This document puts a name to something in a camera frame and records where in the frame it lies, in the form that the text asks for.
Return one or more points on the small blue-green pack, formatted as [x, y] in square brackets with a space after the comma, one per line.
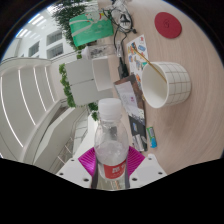
[152, 137]

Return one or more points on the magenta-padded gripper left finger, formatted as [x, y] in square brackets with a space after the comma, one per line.
[73, 171]

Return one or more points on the white chair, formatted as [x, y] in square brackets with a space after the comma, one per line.
[102, 75]

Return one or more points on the flat round red coaster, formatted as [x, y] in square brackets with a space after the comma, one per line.
[168, 25]

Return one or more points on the row of green hedge plants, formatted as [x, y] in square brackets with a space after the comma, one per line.
[71, 11]

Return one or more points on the ceiling light strips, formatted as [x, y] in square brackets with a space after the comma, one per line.
[25, 100]

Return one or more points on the clear red-label water bottle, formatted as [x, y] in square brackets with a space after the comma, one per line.
[111, 146]

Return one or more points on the white cabinet with plants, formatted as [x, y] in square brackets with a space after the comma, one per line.
[80, 83]

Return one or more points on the black notebook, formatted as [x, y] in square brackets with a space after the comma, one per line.
[136, 125]

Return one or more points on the small white card box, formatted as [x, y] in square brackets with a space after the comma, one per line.
[138, 141]

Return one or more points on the white grid-pattern mug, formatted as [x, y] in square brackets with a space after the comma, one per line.
[176, 83]

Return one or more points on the glass railing wooden handrail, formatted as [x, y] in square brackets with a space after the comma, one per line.
[75, 140]

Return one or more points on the colourful sticker sheet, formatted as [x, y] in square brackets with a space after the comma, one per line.
[136, 60]

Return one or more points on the thin wooden stirring stick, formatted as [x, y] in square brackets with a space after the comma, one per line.
[150, 64]

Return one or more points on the clear white-lid tumbler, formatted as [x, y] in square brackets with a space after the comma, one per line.
[98, 51]

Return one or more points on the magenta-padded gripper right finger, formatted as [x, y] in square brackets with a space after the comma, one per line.
[148, 171]

